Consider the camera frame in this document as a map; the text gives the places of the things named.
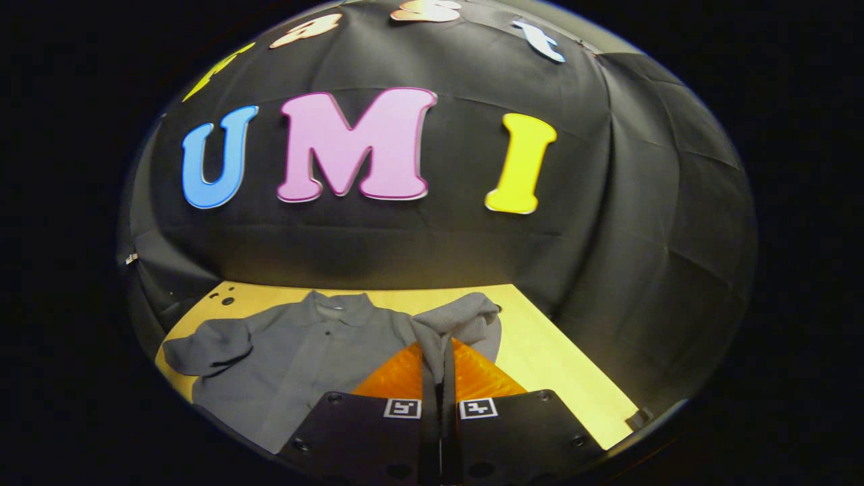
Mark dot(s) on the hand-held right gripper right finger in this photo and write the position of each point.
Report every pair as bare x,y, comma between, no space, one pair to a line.
451,439

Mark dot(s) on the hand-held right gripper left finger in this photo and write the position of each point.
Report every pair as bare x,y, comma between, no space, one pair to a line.
432,439

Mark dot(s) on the grey collared shirt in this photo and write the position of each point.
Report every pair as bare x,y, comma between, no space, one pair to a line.
297,364

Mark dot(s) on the dark table clamp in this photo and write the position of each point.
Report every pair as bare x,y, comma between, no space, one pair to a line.
638,418

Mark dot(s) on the black backdrop cloth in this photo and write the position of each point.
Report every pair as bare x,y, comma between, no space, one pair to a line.
405,243

